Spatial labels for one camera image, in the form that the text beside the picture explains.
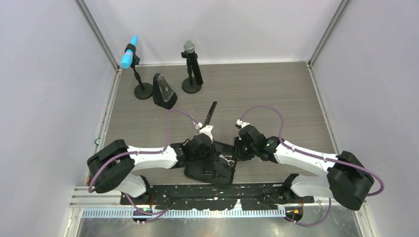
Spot silver scissors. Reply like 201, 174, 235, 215
219, 154, 235, 167

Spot black zip tool case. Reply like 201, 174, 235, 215
184, 141, 237, 188

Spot black hair clip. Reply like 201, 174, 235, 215
200, 170, 228, 178

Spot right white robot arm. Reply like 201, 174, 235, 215
236, 121, 374, 210

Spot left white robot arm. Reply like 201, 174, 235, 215
87, 133, 213, 204

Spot black hair comb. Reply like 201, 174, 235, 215
203, 101, 217, 126

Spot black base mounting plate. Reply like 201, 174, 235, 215
132, 183, 314, 211

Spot right black mic stand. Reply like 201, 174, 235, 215
181, 51, 202, 94

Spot black mic stand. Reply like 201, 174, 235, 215
181, 51, 202, 94
130, 54, 153, 100

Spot black metronome clear cover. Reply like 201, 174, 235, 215
153, 73, 178, 110

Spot left black mic stand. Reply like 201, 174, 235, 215
130, 54, 153, 100

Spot grey black microphone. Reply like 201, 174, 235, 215
184, 40, 204, 85

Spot blue microphone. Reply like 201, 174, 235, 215
121, 35, 138, 69

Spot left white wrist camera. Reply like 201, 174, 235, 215
194, 122, 214, 141

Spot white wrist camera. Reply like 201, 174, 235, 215
235, 119, 250, 129
194, 122, 214, 141

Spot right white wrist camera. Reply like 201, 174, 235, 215
235, 119, 250, 129

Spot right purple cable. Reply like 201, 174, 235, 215
239, 105, 385, 228

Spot purple cable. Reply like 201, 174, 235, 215
87, 109, 200, 225
239, 105, 385, 228

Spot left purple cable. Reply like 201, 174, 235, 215
87, 109, 200, 225

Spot aluminium frame rail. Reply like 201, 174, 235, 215
70, 187, 354, 221

